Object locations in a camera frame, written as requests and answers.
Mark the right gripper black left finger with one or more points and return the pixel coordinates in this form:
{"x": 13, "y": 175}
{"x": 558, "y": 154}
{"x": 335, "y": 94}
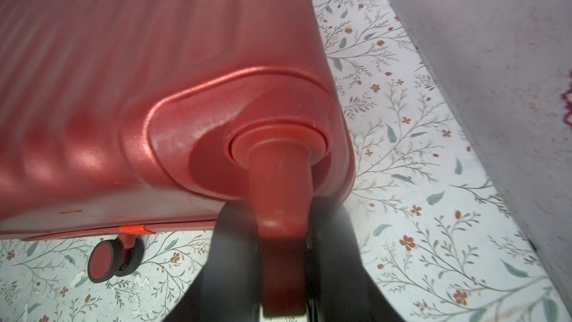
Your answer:
{"x": 227, "y": 287}

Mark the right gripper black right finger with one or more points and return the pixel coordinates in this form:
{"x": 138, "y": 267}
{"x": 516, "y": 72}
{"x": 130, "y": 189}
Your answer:
{"x": 338, "y": 285}

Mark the red hard-shell suitcase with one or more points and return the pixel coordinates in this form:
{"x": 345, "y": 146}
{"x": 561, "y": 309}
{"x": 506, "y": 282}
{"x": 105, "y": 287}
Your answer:
{"x": 129, "y": 118}

